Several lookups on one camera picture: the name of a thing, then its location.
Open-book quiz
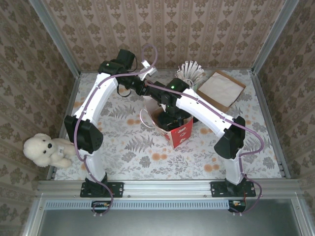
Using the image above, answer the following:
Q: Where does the red white paper gift bag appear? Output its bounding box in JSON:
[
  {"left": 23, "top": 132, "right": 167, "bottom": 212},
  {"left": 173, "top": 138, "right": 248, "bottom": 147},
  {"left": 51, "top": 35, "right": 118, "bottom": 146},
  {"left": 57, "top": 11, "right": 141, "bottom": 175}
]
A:
[{"left": 139, "top": 97, "right": 194, "bottom": 150}]

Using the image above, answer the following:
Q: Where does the bundle of white wrapped stirrers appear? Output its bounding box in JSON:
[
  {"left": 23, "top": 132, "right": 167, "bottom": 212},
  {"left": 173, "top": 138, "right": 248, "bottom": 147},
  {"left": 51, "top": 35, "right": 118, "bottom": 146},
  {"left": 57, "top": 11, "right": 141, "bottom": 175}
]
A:
[{"left": 175, "top": 60, "right": 205, "bottom": 86}]

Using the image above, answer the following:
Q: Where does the floral tablecloth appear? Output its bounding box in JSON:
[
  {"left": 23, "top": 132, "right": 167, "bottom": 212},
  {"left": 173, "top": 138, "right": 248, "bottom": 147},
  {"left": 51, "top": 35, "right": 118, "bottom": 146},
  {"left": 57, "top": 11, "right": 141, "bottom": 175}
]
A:
[{"left": 53, "top": 69, "right": 284, "bottom": 181}]

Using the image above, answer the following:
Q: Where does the white napkin stack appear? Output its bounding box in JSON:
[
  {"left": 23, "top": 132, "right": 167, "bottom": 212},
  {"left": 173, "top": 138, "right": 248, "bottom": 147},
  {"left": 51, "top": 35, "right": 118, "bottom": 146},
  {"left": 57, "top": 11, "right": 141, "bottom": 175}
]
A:
[{"left": 199, "top": 72, "right": 243, "bottom": 105}]

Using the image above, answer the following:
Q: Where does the grey metal sheet panel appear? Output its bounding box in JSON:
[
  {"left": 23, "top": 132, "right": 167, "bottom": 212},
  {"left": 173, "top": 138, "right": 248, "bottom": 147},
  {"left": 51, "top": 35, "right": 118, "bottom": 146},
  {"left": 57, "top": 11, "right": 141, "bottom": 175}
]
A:
[{"left": 22, "top": 196, "right": 315, "bottom": 236}]

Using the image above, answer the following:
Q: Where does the white teddy bear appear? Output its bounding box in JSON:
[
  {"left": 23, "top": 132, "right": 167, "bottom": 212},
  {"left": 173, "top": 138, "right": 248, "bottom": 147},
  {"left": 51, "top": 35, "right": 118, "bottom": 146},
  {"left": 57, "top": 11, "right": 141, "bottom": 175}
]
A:
[{"left": 23, "top": 133, "right": 76, "bottom": 168}]

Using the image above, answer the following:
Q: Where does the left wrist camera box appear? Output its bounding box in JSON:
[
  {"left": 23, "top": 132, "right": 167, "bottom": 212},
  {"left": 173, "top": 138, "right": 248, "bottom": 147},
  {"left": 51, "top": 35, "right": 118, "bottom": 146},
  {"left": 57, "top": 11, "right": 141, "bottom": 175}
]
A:
[{"left": 140, "top": 60, "right": 157, "bottom": 81}]

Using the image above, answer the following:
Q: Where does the aluminium frame post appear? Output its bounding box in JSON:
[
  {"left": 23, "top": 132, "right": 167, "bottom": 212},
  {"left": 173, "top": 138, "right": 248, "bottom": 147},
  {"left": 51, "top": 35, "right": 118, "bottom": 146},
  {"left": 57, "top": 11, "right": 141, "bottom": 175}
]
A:
[
  {"left": 251, "top": 0, "right": 300, "bottom": 76},
  {"left": 28, "top": 0, "right": 82, "bottom": 78}
]

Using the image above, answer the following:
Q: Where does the long aluminium mounting rail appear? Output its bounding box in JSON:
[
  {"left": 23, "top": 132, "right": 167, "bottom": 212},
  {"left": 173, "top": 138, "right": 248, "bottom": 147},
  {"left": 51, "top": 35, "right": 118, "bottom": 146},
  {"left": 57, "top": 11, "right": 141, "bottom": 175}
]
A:
[{"left": 36, "top": 179, "right": 303, "bottom": 197}]

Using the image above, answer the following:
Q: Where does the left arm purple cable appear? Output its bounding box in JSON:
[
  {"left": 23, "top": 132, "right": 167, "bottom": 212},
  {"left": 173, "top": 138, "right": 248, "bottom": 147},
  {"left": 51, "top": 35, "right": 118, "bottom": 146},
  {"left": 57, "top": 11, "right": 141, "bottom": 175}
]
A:
[{"left": 75, "top": 44, "right": 158, "bottom": 217}]

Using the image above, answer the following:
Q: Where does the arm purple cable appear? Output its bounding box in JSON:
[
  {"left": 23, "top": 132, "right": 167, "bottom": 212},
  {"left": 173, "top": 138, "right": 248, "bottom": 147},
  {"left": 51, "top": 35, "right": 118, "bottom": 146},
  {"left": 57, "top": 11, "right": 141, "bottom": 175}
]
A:
[
  {"left": 145, "top": 82, "right": 265, "bottom": 216},
  {"left": 75, "top": 44, "right": 158, "bottom": 217}
]

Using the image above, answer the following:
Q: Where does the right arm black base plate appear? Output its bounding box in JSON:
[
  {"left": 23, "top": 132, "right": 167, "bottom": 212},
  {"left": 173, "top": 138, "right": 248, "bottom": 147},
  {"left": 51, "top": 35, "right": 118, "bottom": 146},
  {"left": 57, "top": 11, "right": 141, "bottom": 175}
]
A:
[{"left": 211, "top": 181, "right": 256, "bottom": 198}]

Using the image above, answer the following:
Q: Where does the grey slotted cable duct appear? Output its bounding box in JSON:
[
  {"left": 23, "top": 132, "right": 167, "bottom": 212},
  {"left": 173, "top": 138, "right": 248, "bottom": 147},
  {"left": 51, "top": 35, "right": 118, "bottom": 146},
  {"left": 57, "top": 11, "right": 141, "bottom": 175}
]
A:
[{"left": 45, "top": 199, "right": 231, "bottom": 210}]

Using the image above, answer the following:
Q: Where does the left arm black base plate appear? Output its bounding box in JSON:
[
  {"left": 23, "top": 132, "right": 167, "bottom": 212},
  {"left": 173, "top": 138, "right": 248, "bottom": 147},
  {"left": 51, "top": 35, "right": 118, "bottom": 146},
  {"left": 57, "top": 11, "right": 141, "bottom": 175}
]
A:
[{"left": 80, "top": 181, "right": 124, "bottom": 198}]

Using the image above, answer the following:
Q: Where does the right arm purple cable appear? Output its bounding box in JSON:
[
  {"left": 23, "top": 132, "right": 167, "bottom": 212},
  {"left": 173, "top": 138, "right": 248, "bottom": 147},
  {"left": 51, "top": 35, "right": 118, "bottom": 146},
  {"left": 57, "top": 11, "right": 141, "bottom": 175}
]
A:
[{"left": 145, "top": 82, "right": 265, "bottom": 216}]

